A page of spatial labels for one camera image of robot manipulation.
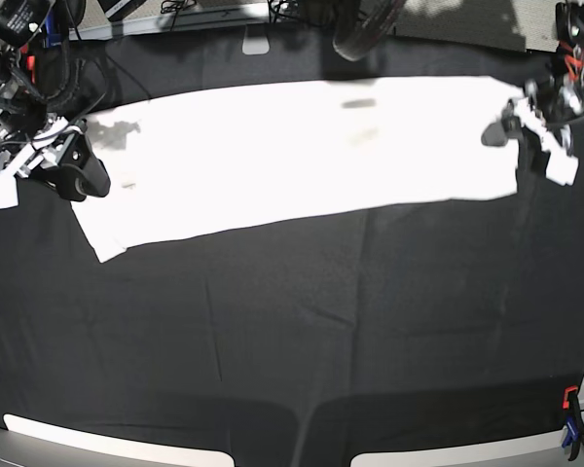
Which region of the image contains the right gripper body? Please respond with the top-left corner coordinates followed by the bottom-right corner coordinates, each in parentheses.
top-left (0, 116), bottom-right (91, 183)

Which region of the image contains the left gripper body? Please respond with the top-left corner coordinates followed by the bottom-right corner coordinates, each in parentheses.
top-left (503, 80), bottom-right (575, 156)

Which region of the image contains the white printed t-shirt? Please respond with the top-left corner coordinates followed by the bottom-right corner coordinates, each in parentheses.
top-left (72, 76), bottom-right (522, 262)

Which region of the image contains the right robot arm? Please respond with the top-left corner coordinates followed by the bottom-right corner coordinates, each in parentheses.
top-left (0, 1), bottom-right (111, 209)

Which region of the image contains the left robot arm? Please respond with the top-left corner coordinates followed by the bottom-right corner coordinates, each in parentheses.
top-left (481, 1), bottom-right (584, 186)

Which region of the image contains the red clamp top left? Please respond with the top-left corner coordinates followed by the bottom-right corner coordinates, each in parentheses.
top-left (25, 54), bottom-right (35, 81)

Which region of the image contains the red blue clamp bottom right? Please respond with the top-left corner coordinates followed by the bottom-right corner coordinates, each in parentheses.
top-left (562, 385), bottom-right (584, 461)

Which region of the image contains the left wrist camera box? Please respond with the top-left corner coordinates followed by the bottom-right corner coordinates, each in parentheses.
top-left (545, 153), bottom-right (579, 186)

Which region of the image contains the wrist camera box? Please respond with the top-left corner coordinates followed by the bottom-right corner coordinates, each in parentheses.
top-left (545, 153), bottom-right (579, 186)
top-left (0, 177), bottom-right (20, 213)

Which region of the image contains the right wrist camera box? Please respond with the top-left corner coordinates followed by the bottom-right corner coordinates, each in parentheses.
top-left (0, 177), bottom-right (20, 213)

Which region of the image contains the grey camera mount base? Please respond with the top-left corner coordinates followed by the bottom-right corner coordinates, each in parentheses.
top-left (241, 23), bottom-right (271, 56)

